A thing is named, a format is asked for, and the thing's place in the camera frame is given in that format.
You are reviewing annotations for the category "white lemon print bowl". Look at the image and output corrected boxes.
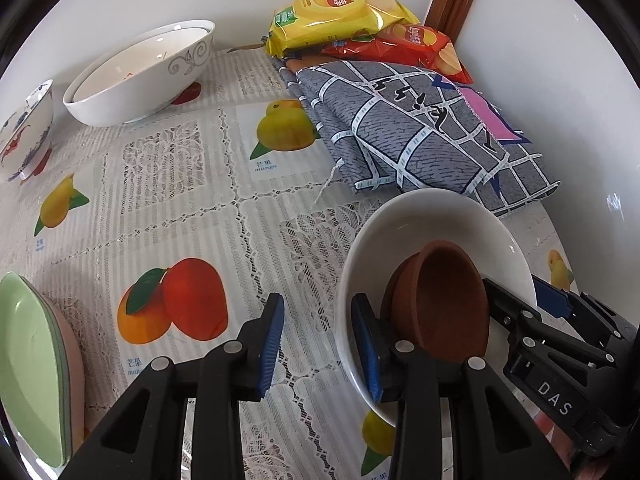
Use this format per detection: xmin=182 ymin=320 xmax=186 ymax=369
xmin=73 ymin=27 xmax=207 ymax=102

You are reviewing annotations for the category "green square plate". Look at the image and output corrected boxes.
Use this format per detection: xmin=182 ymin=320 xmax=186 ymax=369
xmin=1 ymin=272 xmax=70 ymax=468

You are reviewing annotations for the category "grey checked cloth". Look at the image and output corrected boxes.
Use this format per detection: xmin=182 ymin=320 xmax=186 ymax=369
xmin=272 ymin=58 xmax=561 ymax=216

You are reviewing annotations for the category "white floral bowl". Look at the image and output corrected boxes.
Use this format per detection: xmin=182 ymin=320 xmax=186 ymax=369
xmin=334 ymin=188 xmax=537 ymax=425

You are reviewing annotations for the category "yellow chips bag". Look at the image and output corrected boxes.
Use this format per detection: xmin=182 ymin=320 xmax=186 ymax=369
xmin=265 ymin=0 xmax=420 ymax=58

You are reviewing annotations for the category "blue crane patterned bowl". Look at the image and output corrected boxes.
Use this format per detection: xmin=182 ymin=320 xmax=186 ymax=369
xmin=1 ymin=79 xmax=53 ymax=182

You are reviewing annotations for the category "brown clay bowl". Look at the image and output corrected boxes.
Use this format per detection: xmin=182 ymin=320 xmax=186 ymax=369
xmin=380 ymin=240 xmax=489 ymax=363

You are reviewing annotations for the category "large white bowl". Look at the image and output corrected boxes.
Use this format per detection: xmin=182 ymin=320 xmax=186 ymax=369
xmin=63 ymin=20 xmax=216 ymax=127

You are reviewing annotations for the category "pink square plate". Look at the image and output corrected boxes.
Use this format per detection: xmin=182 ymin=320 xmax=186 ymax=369
xmin=30 ymin=285 xmax=85 ymax=456

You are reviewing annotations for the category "red chips bag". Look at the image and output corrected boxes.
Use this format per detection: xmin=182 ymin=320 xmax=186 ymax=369
xmin=322 ymin=24 xmax=473 ymax=84

